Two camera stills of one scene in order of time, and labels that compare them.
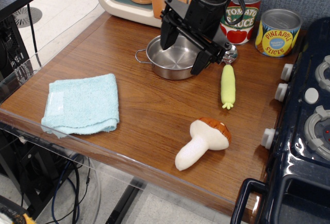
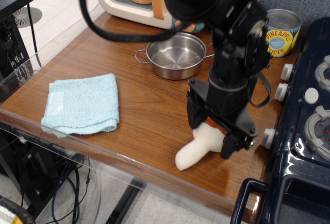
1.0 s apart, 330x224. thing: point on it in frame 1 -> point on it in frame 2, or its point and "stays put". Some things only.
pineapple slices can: x=278 y=30 stays put
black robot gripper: x=199 y=20 -> x=226 y=108
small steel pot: x=175 y=62 stays put
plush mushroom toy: x=206 y=134 stays put
